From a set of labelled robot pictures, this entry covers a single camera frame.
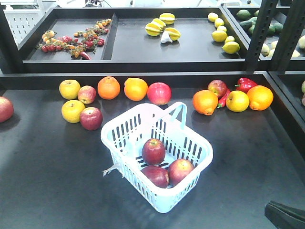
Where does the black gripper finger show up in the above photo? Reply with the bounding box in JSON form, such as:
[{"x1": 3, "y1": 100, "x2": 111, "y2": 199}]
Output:
[{"x1": 264, "y1": 201, "x2": 305, "y2": 229}]

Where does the light blue plastic basket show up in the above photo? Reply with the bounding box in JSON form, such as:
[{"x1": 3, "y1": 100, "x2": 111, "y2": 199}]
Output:
[{"x1": 101, "y1": 102, "x2": 213, "y2": 213}]

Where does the rightmost orange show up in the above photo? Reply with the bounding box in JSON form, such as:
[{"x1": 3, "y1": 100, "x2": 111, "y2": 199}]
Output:
[{"x1": 246, "y1": 85, "x2": 274, "y2": 111}]

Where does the yellow apple in right cluster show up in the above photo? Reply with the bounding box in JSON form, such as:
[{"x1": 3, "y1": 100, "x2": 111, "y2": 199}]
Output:
[{"x1": 226, "y1": 90, "x2": 250, "y2": 112}]

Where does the red chili pepper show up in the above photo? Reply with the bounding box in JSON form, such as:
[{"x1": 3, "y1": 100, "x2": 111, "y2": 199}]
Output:
[{"x1": 216, "y1": 89, "x2": 231, "y2": 108}]

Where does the red bell pepper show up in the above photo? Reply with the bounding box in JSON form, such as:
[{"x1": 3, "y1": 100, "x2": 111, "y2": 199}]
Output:
[{"x1": 235, "y1": 77, "x2": 257, "y2": 93}]

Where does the orange in right cluster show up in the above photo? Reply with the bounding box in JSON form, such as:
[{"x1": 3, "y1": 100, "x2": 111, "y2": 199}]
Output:
[{"x1": 193, "y1": 90, "x2": 218, "y2": 115}]

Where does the big red apple by oranges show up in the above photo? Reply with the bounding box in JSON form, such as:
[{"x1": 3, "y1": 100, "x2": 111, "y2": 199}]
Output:
[{"x1": 147, "y1": 82, "x2": 172, "y2": 105}]

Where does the front lemon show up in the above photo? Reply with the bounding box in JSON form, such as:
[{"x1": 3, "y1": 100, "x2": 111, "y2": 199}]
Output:
[{"x1": 222, "y1": 42, "x2": 240, "y2": 54}]

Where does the large lemon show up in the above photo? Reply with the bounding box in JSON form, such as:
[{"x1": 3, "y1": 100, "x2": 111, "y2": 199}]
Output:
[{"x1": 211, "y1": 30, "x2": 228, "y2": 42}]

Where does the orange right of pair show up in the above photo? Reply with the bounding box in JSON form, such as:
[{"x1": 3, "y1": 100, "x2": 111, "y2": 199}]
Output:
[{"x1": 124, "y1": 77, "x2": 148, "y2": 101}]

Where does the orange of pair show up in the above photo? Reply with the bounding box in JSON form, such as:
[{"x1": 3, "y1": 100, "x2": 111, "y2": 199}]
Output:
[
  {"x1": 124, "y1": 77, "x2": 148, "y2": 101},
  {"x1": 97, "y1": 76, "x2": 121, "y2": 100}
]

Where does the starfruit right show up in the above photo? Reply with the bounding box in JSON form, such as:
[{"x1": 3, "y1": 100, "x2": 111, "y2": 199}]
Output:
[{"x1": 164, "y1": 27, "x2": 181, "y2": 41}]

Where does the starfruit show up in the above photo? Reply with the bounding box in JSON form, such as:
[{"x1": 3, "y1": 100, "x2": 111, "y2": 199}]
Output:
[
  {"x1": 159, "y1": 12, "x2": 176, "y2": 25},
  {"x1": 145, "y1": 22, "x2": 165, "y2": 37},
  {"x1": 164, "y1": 27, "x2": 181, "y2": 41}
]

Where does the white garlic bulb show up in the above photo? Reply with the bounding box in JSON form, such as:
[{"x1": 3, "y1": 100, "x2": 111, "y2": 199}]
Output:
[{"x1": 160, "y1": 31, "x2": 173, "y2": 44}]

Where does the dark red apple near yellow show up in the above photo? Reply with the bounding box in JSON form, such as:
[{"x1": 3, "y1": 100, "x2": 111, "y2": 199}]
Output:
[{"x1": 80, "y1": 107, "x2": 103, "y2": 131}]

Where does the orange left of pair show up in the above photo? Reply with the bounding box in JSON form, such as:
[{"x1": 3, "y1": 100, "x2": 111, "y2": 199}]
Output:
[{"x1": 97, "y1": 76, "x2": 121, "y2": 100}]

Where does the starfruit left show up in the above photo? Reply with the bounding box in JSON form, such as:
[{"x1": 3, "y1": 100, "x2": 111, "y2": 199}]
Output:
[{"x1": 145, "y1": 22, "x2": 165, "y2": 37}]

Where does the starfruit top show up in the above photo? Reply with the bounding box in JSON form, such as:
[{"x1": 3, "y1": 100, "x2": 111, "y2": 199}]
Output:
[{"x1": 159, "y1": 12, "x2": 176, "y2": 25}]

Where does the small pink apple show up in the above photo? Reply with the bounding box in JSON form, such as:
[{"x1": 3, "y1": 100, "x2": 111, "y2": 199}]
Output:
[{"x1": 77, "y1": 85, "x2": 96, "y2": 104}]

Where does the yellow apple lower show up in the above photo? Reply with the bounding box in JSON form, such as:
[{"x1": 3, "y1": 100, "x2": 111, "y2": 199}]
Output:
[{"x1": 61, "y1": 100, "x2": 85, "y2": 123}]

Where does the yellow apple upper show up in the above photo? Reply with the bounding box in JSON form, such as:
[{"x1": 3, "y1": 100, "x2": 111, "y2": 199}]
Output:
[{"x1": 59, "y1": 79, "x2": 81, "y2": 100}]

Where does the cherry tomato vine pile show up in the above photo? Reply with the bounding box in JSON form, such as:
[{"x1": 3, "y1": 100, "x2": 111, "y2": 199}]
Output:
[{"x1": 36, "y1": 18, "x2": 112, "y2": 60}]

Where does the lone red apple far left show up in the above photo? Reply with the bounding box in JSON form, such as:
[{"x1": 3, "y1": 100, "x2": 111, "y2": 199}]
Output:
[{"x1": 0, "y1": 96, "x2": 14, "y2": 123}]

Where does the black upright post right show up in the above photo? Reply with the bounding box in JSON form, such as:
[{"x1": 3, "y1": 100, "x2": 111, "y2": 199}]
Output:
[{"x1": 270, "y1": 0, "x2": 305, "y2": 72}]

